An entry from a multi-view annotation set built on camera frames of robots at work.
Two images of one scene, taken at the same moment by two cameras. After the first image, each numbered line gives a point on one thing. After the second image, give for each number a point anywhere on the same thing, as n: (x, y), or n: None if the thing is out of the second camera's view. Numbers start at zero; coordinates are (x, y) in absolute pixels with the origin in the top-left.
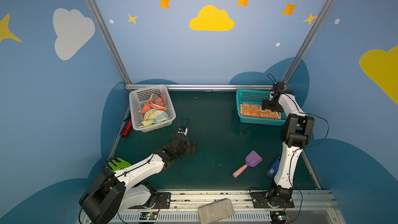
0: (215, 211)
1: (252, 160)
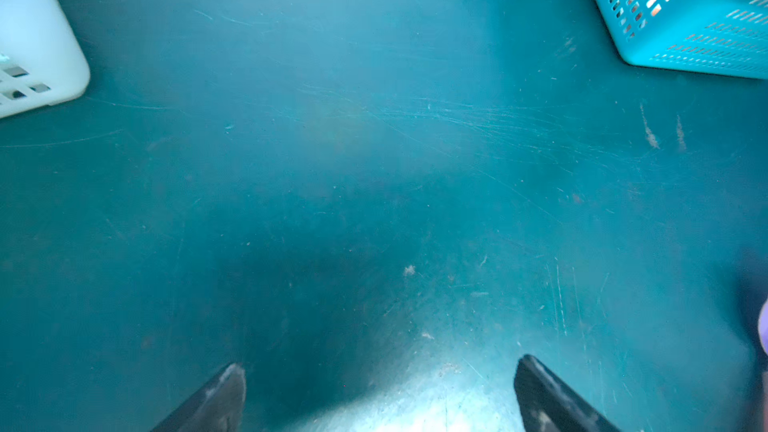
0: None
1: (762, 328)
